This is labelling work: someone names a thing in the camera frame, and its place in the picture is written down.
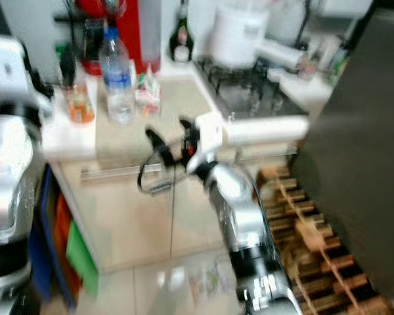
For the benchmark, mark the clear blue-capped water bottle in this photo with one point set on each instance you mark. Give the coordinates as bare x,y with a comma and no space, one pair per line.
117,79

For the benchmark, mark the green storage box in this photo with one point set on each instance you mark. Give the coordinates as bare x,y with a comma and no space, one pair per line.
82,259

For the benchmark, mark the green-capped orange juice bottle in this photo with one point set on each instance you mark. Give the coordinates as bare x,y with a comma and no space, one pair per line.
79,98

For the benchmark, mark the orange storage box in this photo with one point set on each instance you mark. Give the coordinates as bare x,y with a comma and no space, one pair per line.
60,223

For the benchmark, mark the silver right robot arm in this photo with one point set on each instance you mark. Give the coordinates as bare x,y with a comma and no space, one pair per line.
246,223

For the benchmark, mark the small printed food packet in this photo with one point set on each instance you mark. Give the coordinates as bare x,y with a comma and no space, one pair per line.
148,92

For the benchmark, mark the red kitchen appliance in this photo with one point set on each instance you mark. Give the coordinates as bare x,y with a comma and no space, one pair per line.
138,26

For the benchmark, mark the wooden wine rack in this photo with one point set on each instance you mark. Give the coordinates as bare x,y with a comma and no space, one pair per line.
322,262

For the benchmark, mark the steel gas stove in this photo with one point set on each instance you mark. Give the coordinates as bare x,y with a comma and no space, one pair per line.
249,88

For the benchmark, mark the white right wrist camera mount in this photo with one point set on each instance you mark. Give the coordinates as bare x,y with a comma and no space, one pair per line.
211,131

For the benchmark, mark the dark green wine bottle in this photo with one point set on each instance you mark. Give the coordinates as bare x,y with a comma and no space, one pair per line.
181,39

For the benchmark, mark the beige kitchen cabinet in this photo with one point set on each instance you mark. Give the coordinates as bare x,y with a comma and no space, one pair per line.
144,216

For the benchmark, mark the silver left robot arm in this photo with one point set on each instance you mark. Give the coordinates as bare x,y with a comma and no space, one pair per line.
10,184

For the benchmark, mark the blue storage box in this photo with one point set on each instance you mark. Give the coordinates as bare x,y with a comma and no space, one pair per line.
43,249

